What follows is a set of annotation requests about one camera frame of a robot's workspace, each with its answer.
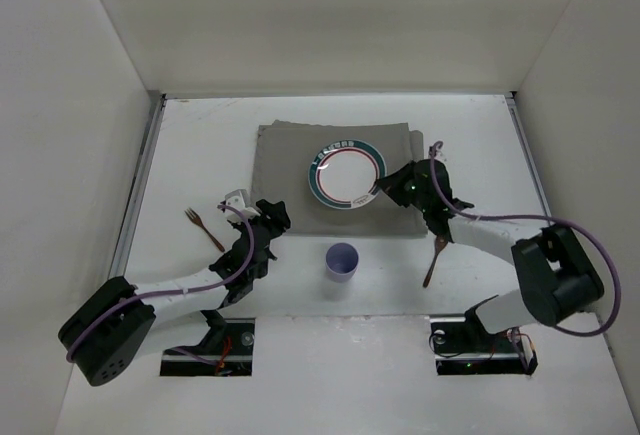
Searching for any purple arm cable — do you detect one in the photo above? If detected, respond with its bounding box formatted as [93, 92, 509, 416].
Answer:
[66, 203, 256, 362]
[429, 141, 621, 338]

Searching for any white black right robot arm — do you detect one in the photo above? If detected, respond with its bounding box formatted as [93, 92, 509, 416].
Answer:
[376, 158, 604, 350]

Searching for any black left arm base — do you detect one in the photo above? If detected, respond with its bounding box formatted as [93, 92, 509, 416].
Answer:
[159, 311, 256, 378]

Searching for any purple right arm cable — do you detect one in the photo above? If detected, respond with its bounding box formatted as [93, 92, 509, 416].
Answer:
[429, 141, 621, 338]

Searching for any aluminium table rail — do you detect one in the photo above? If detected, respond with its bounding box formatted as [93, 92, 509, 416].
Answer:
[107, 91, 166, 279]
[505, 92, 551, 216]

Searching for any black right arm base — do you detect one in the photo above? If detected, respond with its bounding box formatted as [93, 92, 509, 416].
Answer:
[428, 306, 538, 376]

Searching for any brown wooden fork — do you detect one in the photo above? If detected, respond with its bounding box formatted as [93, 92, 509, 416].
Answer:
[185, 208, 225, 253]

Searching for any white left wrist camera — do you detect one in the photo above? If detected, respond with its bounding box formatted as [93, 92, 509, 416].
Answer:
[221, 189, 260, 223]

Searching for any brown wooden spoon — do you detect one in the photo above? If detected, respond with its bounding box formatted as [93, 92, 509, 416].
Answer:
[422, 236, 448, 288]

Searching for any left aluminium table rail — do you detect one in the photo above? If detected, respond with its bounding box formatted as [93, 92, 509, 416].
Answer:
[107, 91, 166, 279]

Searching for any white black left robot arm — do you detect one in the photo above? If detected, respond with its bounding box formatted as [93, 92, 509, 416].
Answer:
[58, 199, 291, 387]

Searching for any right aluminium table rail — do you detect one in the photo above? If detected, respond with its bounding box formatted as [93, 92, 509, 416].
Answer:
[505, 92, 551, 216]

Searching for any white plate with green rim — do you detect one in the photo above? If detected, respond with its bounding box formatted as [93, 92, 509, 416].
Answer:
[307, 139, 387, 210]

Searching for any grey cloth placemat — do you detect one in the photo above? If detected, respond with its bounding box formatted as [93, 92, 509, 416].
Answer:
[251, 120, 428, 237]

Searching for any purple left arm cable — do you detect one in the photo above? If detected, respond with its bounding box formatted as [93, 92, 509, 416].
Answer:
[66, 203, 256, 362]

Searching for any lilac plastic cup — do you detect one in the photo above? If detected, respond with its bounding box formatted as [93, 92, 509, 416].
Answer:
[325, 243, 359, 283]

